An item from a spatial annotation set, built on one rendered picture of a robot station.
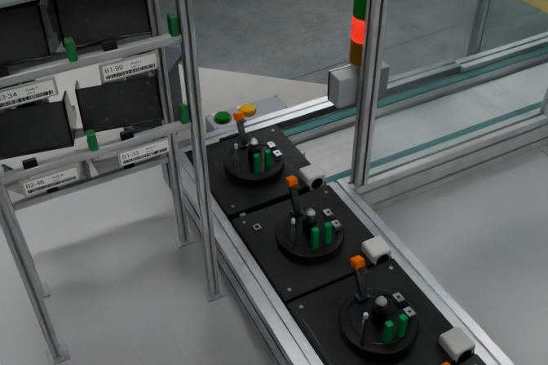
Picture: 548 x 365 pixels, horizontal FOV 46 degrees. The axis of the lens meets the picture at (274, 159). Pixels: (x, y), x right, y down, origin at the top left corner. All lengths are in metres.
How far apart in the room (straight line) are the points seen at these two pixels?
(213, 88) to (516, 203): 0.92
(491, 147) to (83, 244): 1.01
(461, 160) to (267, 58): 2.28
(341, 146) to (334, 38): 2.37
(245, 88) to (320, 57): 1.86
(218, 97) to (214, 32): 2.15
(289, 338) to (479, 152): 0.74
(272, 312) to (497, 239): 0.58
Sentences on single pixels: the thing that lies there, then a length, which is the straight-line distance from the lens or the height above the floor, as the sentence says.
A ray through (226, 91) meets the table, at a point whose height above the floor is 0.86.
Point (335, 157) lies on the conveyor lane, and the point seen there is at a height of 0.92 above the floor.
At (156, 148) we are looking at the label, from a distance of 1.07.
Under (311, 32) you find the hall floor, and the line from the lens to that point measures 4.05.
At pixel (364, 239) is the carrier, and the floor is 0.97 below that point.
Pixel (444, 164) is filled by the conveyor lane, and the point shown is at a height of 0.93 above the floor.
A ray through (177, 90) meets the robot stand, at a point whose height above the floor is 0.96.
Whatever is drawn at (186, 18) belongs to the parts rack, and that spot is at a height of 1.49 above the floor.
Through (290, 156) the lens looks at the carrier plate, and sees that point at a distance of 1.53.
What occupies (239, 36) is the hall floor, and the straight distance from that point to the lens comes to 4.01.
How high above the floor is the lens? 1.94
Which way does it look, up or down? 40 degrees down
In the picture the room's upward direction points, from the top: 1 degrees counter-clockwise
